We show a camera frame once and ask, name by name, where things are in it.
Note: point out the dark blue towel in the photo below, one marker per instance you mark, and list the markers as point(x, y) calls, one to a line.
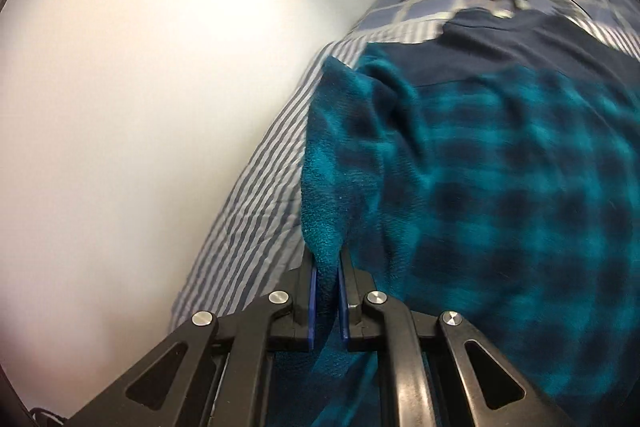
point(475, 157)

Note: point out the blue white striped bed sheet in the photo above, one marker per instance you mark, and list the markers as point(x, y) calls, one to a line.
point(260, 167)

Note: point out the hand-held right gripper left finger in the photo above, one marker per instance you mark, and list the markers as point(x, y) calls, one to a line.
point(313, 307)

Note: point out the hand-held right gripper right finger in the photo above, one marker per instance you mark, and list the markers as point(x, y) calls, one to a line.
point(342, 307)

